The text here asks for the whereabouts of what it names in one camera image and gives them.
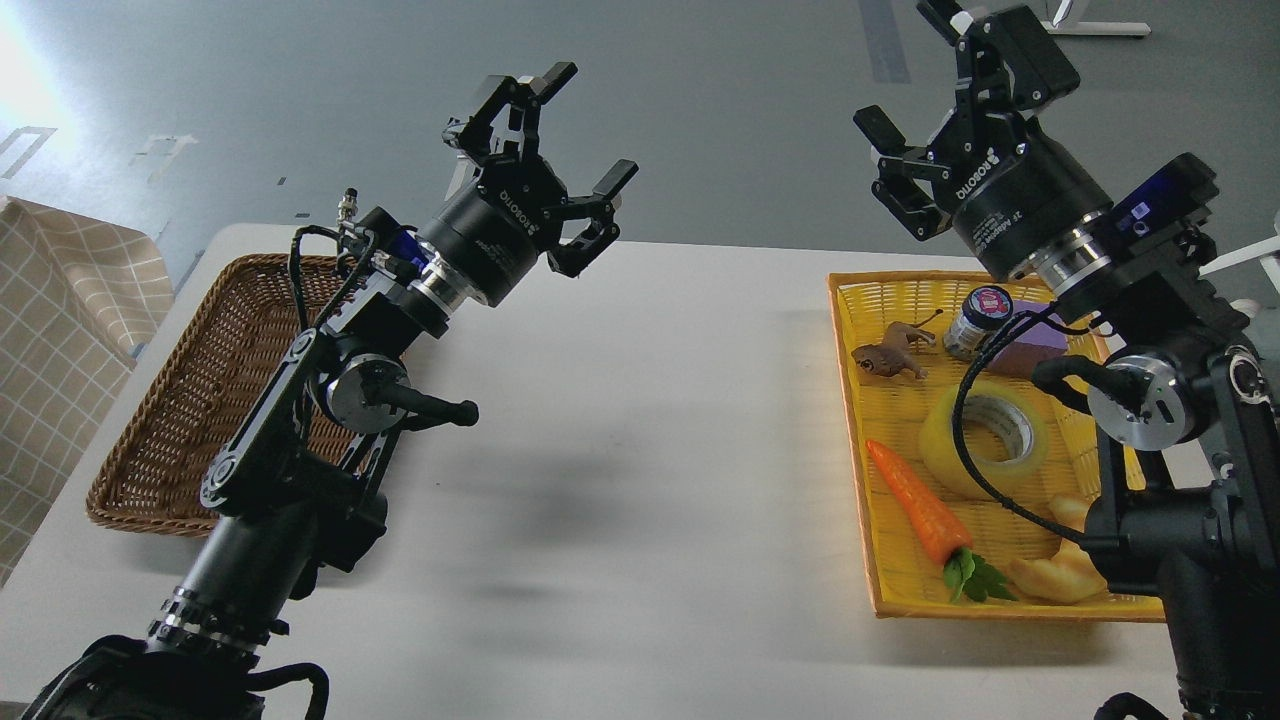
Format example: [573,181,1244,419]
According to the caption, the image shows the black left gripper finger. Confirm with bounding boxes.
[442,61,579,191]
[547,159,639,278]

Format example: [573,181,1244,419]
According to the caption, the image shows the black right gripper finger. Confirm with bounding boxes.
[852,105,966,241]
[916,1,1082,150]

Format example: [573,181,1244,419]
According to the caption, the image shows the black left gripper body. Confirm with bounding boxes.
[417,158,566,307]

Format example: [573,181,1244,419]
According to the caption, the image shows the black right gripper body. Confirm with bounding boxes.
[940,126,1114,281]

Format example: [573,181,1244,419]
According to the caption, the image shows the yellow tape roll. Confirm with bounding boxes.
[916,380,1050,502]

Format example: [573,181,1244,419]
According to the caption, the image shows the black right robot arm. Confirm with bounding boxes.
[855,1,1277,719]

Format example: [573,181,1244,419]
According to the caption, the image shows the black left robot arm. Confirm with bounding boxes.
[24,61,637,719]

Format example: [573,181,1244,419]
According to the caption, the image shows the white stand base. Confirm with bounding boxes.
[1041,0,1152,38]

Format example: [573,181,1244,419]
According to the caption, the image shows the small dark jar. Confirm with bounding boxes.
[942,284,1014,361]

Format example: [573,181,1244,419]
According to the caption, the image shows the purple foam block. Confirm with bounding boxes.
[986,323,1068,380]

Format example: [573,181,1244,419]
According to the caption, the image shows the brown toy animal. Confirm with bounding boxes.
[850,309,942,380]

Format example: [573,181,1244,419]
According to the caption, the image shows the yellow plastic basket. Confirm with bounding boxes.
[828,270,1165,623]

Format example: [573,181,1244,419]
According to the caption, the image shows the brown wicker basket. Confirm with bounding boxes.
[84,252,421,539]

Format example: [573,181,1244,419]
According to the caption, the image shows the orange toy carrot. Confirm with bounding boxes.
[864,439,1018,603]

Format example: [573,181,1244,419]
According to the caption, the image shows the toy croissant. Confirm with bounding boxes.
[1006,495,1107,603]

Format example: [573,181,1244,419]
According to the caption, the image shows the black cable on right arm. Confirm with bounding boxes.
[950,300,1121,550]

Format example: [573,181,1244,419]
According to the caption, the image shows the white chair leg frame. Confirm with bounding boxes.
[1201,234,1279,288]

